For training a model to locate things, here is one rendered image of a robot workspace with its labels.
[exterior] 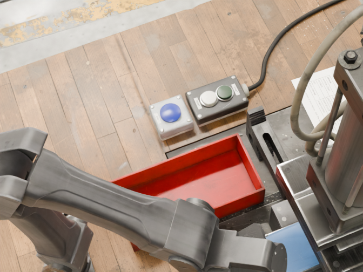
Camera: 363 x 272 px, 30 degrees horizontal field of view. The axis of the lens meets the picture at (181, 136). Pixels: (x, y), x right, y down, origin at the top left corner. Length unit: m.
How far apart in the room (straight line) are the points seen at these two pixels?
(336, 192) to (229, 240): 0.15
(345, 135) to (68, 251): 0.50
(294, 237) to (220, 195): 0.18
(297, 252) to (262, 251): 0.26
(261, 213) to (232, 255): 0.37
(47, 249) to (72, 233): 0.04
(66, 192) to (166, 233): 0.13
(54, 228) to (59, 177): 0.19
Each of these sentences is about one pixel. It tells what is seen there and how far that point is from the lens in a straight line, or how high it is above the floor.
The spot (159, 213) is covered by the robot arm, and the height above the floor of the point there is 1.28.
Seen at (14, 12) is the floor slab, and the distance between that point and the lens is 2.70.
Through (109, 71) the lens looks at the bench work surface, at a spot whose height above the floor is 0.90.
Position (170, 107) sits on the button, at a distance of 1.28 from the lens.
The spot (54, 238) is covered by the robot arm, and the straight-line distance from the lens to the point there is 1.00.
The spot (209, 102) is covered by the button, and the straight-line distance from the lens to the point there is 1.28.
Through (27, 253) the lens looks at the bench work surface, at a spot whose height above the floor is 0.90.
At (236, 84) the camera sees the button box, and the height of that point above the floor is 0.93.
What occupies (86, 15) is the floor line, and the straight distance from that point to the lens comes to 2.62.
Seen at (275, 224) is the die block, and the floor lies 0.95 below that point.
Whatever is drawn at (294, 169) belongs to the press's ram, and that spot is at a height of 1.14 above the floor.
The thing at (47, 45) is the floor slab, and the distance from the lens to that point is 2.58.
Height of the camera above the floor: 2.05
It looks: 63 degrees down
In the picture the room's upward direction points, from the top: 7 degrees counter-clockwise
